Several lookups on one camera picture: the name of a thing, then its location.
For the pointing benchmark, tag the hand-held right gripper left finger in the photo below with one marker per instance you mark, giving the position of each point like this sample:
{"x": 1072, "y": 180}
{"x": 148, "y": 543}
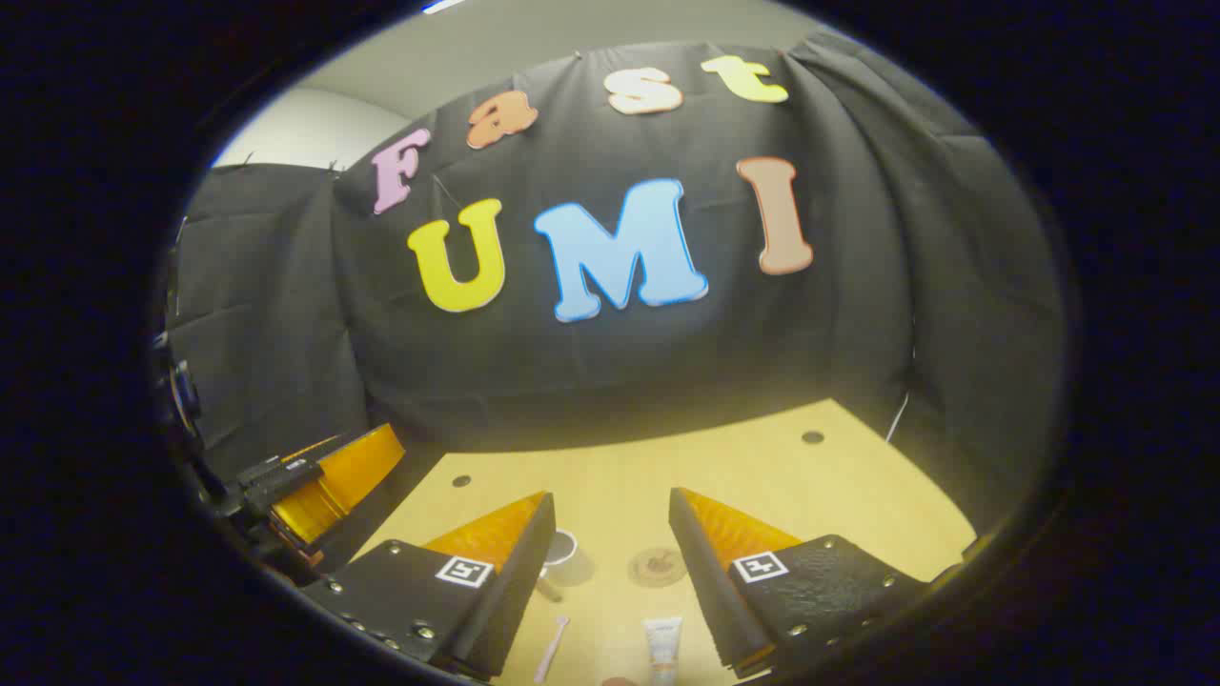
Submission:
{"x": 519, "y": 581}

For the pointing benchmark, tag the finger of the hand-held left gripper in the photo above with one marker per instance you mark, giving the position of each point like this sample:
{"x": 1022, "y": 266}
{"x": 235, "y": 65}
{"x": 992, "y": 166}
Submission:
{"x": 353, "y": 467}
{"x": 315, "y": 446}

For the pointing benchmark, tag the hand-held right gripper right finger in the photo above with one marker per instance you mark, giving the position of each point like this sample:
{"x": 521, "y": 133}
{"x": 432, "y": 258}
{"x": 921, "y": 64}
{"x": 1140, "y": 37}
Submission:
{"x": 701, "y": 591}

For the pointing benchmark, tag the round wooden coaster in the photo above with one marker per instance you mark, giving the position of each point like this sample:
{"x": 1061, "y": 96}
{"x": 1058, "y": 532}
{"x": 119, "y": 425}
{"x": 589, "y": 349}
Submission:
{"x": 658, "y": 568}

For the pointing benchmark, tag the white toothpaste tube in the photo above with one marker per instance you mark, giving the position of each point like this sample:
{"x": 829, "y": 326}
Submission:
{"x": 662, "y": 648}

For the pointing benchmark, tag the pale pink toothbrush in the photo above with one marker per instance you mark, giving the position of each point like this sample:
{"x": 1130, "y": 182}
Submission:
{"x": 551, "y": 650}

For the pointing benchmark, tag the wooden desktop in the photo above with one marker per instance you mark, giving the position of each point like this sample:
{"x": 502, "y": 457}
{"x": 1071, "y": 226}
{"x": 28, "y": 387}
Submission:
{"x": 810, "y": 495}

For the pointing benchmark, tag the black backdrop cloth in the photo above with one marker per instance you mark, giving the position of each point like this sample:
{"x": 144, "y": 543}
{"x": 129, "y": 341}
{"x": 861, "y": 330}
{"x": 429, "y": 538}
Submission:
{"x": 620, "y": 362}

